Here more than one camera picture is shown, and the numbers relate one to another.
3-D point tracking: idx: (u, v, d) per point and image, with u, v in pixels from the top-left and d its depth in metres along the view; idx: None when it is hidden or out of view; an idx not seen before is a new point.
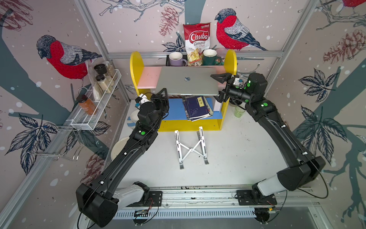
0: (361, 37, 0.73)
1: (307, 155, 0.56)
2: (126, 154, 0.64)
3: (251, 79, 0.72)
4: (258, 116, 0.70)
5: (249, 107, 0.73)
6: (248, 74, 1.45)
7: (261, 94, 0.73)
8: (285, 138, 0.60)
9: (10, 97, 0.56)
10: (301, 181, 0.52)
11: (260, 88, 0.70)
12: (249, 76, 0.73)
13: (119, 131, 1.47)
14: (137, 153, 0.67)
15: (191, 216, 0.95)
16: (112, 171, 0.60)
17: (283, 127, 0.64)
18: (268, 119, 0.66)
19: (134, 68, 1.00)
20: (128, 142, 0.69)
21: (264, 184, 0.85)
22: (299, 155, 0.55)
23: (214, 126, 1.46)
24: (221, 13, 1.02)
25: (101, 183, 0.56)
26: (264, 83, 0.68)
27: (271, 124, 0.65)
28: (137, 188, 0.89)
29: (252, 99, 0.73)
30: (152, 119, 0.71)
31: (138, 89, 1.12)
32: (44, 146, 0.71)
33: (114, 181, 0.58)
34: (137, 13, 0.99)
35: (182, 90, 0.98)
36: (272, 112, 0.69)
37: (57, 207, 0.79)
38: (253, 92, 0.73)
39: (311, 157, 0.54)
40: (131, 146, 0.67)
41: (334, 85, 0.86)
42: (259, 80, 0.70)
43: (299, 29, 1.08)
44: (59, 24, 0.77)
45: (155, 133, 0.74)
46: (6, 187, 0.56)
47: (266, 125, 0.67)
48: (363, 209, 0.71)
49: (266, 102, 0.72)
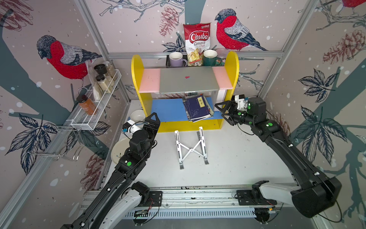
0: (361, 37, 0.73)
1: (320, 175, 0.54)
2: (109, 190, 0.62)
3: (250, 101, 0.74)
4: (265, 135, 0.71)
5: (255, 128, 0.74)
6: (248, 74, 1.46)
7: (263, 114, 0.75)
8: (294, 158, 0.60)
9: (10, 97, 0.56)
10: (316, 204, 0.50)
11: (260, 109, 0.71)
12: (248, 99, 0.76)
13: (119, 131, 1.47)
14: (122, 187, 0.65)
15: (191, 216, 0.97)
16: (95, 209, 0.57)
17: (291, 147, 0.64)
18: (274, 138, 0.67)
19: (136, 73, 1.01)
20: (112, 176, 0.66)
21: (268, 188, 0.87)
22: (311, 176, 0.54)
23: (214, 125, 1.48)
24: (221, 13, 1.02)
25: (82, 225, 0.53)
26: (262, 103, 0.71)
27: (278, 143, 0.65)
28: (132, 197, 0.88)
29: (256, 120, 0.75)
30: (143, 149, 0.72)
31: (140, 94, 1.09)
32: (44, 146, 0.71)
33: (95, 222, 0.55)
34: (137, 13, 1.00)
35: (187, 88, 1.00)
36: (278, 131, 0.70)
37: (57, 207, 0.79)
38: (255, 113, 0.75)
39: (324, 178, 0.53)
40: (116, 180, 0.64)
41: (334, 85, 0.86)
42: (257, 101, 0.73)
43: (299, 29, 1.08)
44: (59, 24, 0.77)
45: (144, 162, 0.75)
46: (7, 186, 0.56)
47: (273, 145, 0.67)
48: (363, 209, 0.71)
49: (271, 121, 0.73)
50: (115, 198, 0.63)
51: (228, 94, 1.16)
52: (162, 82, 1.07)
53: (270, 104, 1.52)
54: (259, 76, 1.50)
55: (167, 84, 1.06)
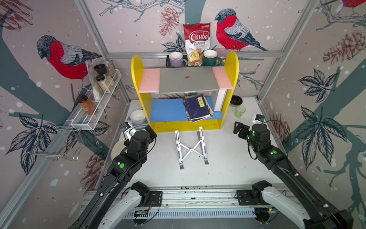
0: (360, 37, 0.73)
1: (330, 208, 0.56)
2: (102, 195, 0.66)
3: (254, 129, 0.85)
4: (270, 163, 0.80)
5: (259, 155, 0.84)
6: (248, 74, 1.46)
7: (267, 141, 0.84)
8: (303, 190, 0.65)
9: (10, 97, 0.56)
10: None
11: (263, 136, 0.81)
12: (252, 127, 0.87)
13: (118, 131, 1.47)
14: (115, 191, 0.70)
15: (191, 216, 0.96)
16: (88, 215, 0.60)
17: (297, 176, 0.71)
18: (279, 167, 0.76)
19: (136, 74, 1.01)
20: (106, 179, 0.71)
21: (272, 198, 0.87)
22: (320, 208, 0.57)
23: (214, 125, 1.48)
24: (221, 13, 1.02)
25: None
26: (266, 131, 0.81)
27: (284, 172, 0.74)
28: (132, 197, 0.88)
29: (260, 148, 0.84)
30: (138, 148, 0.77)
31: (140, 94, 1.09)
32: (44, 146, 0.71)
33: (89, 228, 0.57)
34: (137, 13, 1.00)
35: (187, 89, 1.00)
36: (283, 160, 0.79)
37: (57, 207, 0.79)
38: (259, 140, 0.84)
39: (334, 210, 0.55)
40: (109, 183, 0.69)
41: (334, 85, 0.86)
42: (261, 130, 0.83)
43: (299, 29, 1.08)
44: (59, 24, 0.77)
45: (138, 164, 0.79)
46: (7, 186, 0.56)
47: (279, 173, 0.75)
48: (363, 209, 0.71)
49: (275, 150, 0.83)
50: (107, 203, 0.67)
51: (228, 94, 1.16)
52: (161, 83, 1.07)
53: (270, 104, 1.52)
54: (259, 76, 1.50)
55: (167, 84, 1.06)
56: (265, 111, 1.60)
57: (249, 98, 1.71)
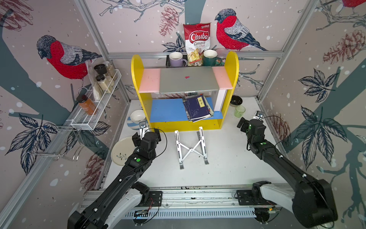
0: (360, 37, 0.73)
1: (307, 177, 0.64)
2: (120, 181, 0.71)
3: (251, 123, 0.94)
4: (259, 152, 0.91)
5: (252, 146, 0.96)
6: (248, 74, 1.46)
7: (260, 135, 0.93)
8: (285, 165, 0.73)
9: (10, 97, 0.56)
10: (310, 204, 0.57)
11: (258, 129, 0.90)
12: (249, 121, 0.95)
13: (119, 131, 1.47)
14: (131, 181, 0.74)
15: (191, 216, 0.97)
16: (107, 197, 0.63)
17: (281, 157, 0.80)
18: (266, 152, 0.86)
19: (136, 74, 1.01)
20: (124, 170, 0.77)
21: (269, 191, 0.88)
22: (299, 177, 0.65)
23: (214, 126, 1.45)
24: (221, 13, 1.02)
25: (95, 210, 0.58)
26: (260, 126, 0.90)
27: (269, 155, 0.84)
28: (133, 195, 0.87)
29: (253, 140, 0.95)
30: (148, 148, 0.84)
31: (140, 94, 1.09)
32: (44, 146, 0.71)
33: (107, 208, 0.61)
34: (137, 13, 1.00)
35: (187, 89, 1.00)
36: (270, 148, 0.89)
37: (57, 207, 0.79)
38: (253, 134, 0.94)
39: (311, 178, 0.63)
40: (127, 173, 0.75)
41: (334, 85, 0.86)
42: (256, 123, 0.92)
43: (299, 30, 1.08)
44: (59, 24, 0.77)
45: (150, 161, 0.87)
46: (7, 186, 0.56)
47: (267, 158, 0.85)
48: (363, 209, 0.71)
49: (266, 142, 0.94)
50: (124, 190, 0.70)
51: (228, 94, 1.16)
52: (161, 83, 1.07)
53: (270, 104, 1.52)
54: (259, 76, 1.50)
55: (167, 84, 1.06)
56: (265, 111, 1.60)
57: (249, 98, 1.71)
